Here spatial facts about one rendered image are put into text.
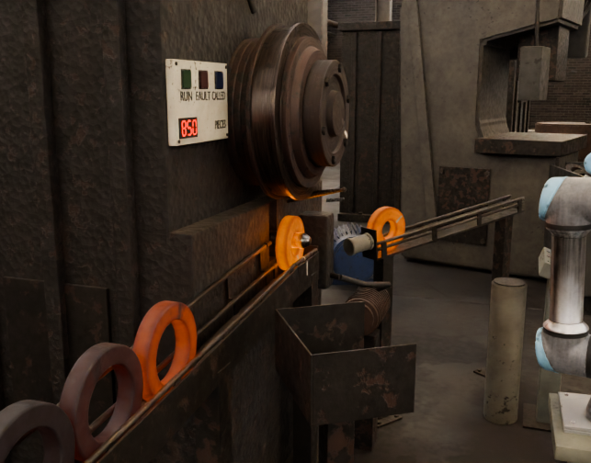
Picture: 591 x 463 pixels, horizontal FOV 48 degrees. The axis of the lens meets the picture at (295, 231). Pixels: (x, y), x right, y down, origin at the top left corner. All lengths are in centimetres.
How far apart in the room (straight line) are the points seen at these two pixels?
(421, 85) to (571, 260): 279
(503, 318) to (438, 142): 224
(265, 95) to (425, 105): 294
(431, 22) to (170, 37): 320
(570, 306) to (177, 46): 119
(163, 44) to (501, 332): 156
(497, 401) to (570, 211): 95
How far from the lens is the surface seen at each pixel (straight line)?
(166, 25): 147
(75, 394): 105
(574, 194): 182
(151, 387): 121
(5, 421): 95
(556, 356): 194
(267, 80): 163
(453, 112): 445
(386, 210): 228
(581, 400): 212
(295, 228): 186
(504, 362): 249
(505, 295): 241
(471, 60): 441
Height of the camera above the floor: 118
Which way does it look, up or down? 12 degrees down
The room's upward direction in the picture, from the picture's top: straight up
